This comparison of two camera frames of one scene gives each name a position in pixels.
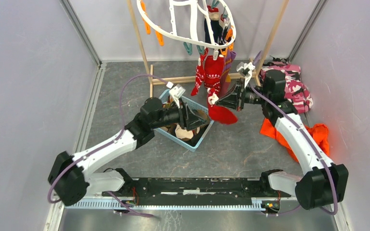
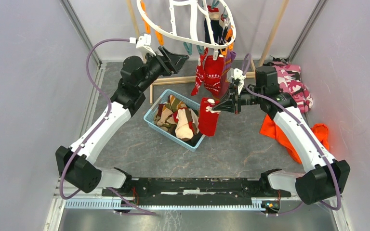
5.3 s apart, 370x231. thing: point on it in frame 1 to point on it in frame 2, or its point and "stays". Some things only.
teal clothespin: x=189 y=49 stays
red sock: x=219 y=114 to x=208 y=121
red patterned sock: x=200 y=72 stays
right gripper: x=231 y=100 stays
